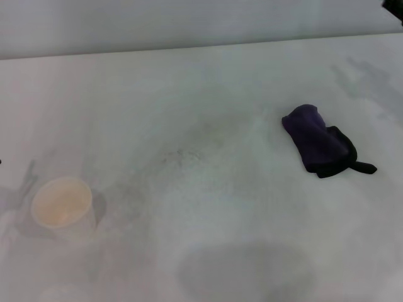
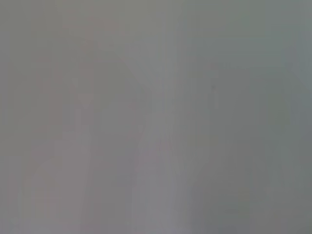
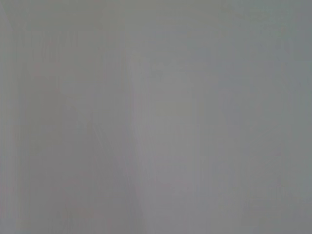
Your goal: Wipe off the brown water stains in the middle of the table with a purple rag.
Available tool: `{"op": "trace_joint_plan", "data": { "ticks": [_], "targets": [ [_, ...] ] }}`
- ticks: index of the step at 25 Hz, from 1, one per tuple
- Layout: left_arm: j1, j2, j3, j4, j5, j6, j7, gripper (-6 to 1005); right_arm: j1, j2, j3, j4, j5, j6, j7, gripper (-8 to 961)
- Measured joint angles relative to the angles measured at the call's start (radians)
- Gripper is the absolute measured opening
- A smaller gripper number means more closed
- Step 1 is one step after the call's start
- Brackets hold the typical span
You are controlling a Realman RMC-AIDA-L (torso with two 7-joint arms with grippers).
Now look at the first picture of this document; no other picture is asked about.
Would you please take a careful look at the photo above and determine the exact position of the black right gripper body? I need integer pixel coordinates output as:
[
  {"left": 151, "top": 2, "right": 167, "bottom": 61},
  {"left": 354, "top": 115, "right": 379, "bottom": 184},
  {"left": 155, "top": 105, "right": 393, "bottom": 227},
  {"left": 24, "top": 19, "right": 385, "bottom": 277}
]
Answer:
[{"left": 382, "top": 0, "right": 403, "bottom": 15}]

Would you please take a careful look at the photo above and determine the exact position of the purple rag with black trim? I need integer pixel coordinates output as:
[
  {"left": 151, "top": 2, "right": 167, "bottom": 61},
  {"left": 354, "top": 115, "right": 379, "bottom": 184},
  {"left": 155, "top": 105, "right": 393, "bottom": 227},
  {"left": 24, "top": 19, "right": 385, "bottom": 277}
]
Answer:
[{"left": 281, "top": 104, "right": 378, "bottom": 179}]

